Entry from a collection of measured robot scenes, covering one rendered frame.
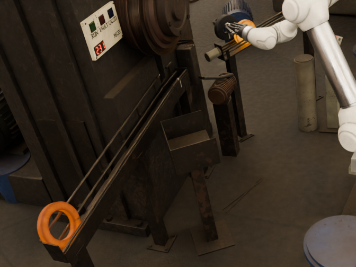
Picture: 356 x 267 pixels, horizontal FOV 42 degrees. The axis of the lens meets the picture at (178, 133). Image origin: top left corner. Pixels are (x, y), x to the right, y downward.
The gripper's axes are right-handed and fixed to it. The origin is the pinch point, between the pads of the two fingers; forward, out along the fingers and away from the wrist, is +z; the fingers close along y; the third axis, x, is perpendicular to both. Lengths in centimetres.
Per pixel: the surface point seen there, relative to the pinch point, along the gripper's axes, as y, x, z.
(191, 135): -66, -18, -57
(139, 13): -66, 38, -29
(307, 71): 33, -35, -33
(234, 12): 95, -55, 124
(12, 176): -147, -59, 43
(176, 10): -46, 31, -27
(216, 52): -11.0, -13.3, -2.9
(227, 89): -16.2, -31.3, -16.9
